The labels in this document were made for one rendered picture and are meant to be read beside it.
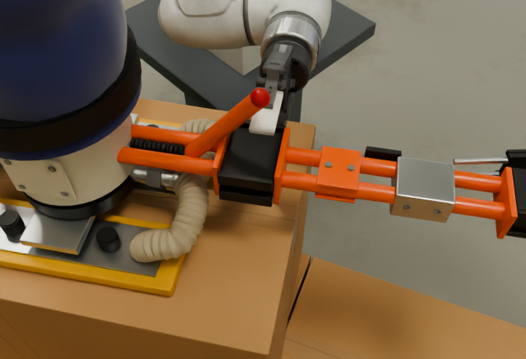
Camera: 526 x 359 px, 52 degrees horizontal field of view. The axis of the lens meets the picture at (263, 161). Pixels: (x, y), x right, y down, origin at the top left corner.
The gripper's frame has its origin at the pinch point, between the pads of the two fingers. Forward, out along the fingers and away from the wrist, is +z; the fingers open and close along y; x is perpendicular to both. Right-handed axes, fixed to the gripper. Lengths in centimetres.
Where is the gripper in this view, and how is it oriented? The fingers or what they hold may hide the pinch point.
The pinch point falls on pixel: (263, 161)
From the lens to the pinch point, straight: 69.4
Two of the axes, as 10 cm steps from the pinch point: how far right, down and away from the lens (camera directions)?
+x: -9.8, -1.4, 1.2
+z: -1.8, 7.6, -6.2
